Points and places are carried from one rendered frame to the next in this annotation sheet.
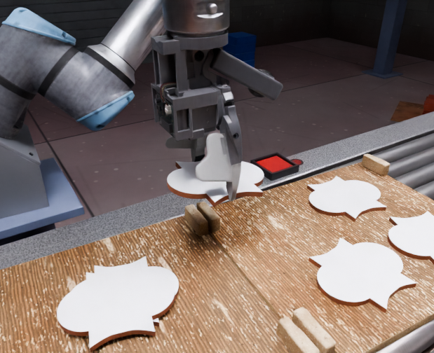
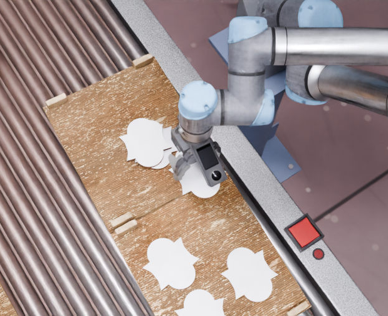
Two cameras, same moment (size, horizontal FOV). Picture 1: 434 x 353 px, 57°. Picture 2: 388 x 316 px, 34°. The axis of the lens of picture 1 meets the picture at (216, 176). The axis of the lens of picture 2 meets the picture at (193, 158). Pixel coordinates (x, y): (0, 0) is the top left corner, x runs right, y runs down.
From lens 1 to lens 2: 138 cm
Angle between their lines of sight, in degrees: 60
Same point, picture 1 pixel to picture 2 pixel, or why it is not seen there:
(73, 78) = not seen: hidden behind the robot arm
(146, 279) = (158, 152)
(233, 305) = (147, 195)
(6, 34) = (296, 7)
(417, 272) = (172, 297)
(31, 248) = not seen: hidden behind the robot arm
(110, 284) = (154, 136)
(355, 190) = (256, 283)
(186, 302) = (149, 173)
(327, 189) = (256, 263)
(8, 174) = not seen: hidden behind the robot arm
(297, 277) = (168, 229)
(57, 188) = (281, 80)
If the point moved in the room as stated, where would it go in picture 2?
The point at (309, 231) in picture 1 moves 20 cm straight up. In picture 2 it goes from (209, 242) to (214, 220)
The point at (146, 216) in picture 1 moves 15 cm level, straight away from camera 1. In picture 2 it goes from (230, 145) to (282, 134)
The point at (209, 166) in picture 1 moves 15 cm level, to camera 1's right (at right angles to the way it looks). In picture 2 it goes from (172, 160) to (173, 220)
